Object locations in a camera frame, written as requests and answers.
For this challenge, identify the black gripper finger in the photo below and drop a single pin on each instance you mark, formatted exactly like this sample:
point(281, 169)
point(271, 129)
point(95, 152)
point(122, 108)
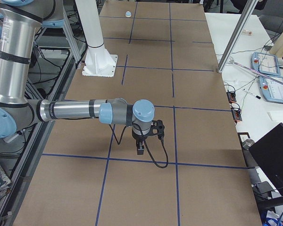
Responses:
point(140, 147)

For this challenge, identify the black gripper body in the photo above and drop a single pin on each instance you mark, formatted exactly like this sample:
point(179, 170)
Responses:
point(138, 137)

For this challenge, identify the blue and cream bell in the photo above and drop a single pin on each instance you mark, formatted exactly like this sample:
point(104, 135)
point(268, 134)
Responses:
point(128, 14)

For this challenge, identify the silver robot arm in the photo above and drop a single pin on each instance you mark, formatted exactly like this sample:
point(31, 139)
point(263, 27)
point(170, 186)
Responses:
point(21, 19)

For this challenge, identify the brown paper table cover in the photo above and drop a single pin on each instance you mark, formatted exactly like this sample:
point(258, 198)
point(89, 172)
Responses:
point(166, 55)

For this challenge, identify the lower orange circuit board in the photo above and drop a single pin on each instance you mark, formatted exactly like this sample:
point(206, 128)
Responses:
point(236, 112)

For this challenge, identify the orange circuit board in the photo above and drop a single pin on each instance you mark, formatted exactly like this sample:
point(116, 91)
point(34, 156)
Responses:
point(231, 96)
point(236, 112)

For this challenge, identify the upper orange circuit board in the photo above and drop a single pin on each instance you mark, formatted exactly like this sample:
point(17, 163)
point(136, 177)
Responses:
point(231, 96)

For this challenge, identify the silver metal cylinder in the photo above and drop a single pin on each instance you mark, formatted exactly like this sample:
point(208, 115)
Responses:
point(247, 143)

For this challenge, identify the black marker pen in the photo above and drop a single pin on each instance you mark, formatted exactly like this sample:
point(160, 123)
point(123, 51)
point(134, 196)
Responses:
point(252, 94)

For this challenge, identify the black laptop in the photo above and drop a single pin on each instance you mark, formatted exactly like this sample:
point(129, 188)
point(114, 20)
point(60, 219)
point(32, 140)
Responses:
point(268, 154)

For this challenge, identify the white flat plastic block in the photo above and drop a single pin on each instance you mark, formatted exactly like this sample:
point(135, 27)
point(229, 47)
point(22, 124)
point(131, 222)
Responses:
point(275, 115)

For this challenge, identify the white side table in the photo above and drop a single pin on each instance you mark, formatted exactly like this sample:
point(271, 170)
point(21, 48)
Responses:
point(255, 119)

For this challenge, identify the lower teach pendant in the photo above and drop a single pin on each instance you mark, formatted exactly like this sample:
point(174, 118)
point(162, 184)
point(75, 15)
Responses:
point(272, 91)

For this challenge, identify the teach pendant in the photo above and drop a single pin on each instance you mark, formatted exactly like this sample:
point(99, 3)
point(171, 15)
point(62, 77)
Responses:
point(265, 63)
point(272, 91)

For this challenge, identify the upper teach pendant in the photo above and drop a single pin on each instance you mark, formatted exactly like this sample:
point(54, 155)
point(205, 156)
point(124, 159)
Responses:
point(265, 63)

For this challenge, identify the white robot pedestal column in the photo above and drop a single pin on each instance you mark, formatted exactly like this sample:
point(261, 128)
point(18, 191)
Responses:
point(98, 61)

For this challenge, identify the aluminium frame post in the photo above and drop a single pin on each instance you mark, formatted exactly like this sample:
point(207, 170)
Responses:
point(245, 15)

